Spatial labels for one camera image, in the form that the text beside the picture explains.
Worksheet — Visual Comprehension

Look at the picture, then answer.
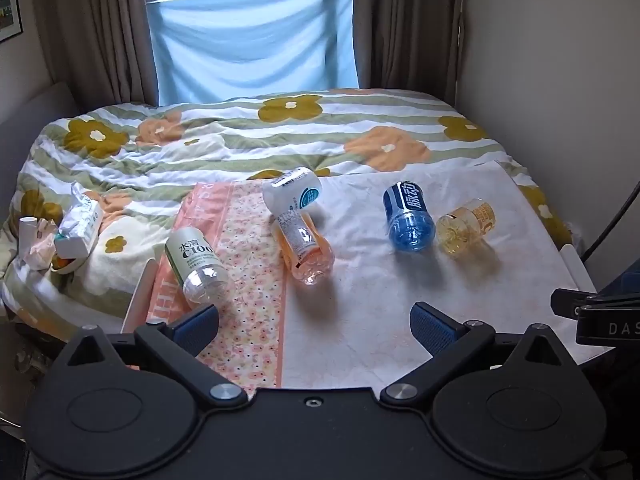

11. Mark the white cup blue round label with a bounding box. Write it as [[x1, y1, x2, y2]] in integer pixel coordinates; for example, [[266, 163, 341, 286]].
[[262, 166, 323, 214]]

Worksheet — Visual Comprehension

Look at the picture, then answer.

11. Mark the brown curtain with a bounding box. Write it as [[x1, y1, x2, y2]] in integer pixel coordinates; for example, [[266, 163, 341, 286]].
[[31, 0, 161, 111], [352, 0, 463, 106]]

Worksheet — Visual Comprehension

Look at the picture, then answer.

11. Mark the orange plastic cup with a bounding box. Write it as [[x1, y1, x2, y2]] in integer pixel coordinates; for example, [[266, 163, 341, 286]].
[[270, 209, 335, 286]]

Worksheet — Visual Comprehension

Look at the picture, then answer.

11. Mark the grey bed frame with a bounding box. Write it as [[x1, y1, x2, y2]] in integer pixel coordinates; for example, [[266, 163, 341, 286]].
[[0, 81, 81, 171]]

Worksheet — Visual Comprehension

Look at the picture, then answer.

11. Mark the flower print striped blanket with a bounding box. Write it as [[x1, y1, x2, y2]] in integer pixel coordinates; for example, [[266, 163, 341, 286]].
[[0, 88, 576, 343]]

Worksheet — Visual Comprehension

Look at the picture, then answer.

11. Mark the crumpled tissue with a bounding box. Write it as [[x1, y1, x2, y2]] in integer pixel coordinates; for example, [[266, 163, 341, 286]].
[[25, 217, 61, 272]]

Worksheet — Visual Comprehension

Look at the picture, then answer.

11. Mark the pink floral cloth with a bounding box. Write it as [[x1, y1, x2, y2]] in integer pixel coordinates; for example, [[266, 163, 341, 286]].
[[144, 180, 333, 397]]

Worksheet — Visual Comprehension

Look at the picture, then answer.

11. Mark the light blue hanging cloth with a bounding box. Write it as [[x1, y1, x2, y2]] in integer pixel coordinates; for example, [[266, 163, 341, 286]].
[[145, 0, 361, 106]]

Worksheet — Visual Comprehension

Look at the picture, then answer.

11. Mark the clear cup white green label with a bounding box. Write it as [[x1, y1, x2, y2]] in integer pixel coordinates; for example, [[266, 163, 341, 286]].
[[164, 226, 236, 310]]

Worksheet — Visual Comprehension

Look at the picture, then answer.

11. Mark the framed wall picture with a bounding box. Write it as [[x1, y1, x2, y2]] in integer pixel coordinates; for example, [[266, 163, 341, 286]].
[[0, 0, 24, 44]]

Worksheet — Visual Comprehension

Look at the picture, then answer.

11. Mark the blue plastic cup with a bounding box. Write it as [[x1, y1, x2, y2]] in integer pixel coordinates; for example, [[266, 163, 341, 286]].
[[383, 180, 436, 253]]

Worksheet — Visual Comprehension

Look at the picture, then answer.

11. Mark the small white tube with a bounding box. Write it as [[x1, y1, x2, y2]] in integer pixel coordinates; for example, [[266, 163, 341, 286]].
[[19, 216, 37, 251]]

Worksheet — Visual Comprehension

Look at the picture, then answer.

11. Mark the tissue pack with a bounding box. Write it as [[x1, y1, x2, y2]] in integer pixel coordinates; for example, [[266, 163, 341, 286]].
[[53, 182, 105, 262]]

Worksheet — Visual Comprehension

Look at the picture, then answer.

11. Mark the white table cloth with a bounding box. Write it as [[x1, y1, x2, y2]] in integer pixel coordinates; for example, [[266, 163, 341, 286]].
[[276, 160, 597, 392]]

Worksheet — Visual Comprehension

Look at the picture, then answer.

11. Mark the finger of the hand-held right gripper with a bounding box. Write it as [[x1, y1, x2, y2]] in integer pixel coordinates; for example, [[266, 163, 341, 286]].
[[550, 288, 601, 319]]

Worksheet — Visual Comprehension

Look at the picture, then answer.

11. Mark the black cable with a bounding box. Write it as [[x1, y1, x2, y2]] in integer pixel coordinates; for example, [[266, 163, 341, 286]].
[[581, 172, 640, 262]]

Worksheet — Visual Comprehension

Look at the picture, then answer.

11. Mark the yellow plastic cup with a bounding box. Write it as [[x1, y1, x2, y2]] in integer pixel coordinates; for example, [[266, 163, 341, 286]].
[[436, 198, 497, 259]]

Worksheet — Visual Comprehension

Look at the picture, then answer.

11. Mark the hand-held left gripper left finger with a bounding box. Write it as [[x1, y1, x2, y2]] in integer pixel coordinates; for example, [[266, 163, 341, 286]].
[[52, 305, 249, 408]]

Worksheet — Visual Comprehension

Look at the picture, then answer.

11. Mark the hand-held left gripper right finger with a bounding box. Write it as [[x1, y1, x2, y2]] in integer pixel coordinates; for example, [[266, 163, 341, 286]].
[[378, 301, 569, 408]]

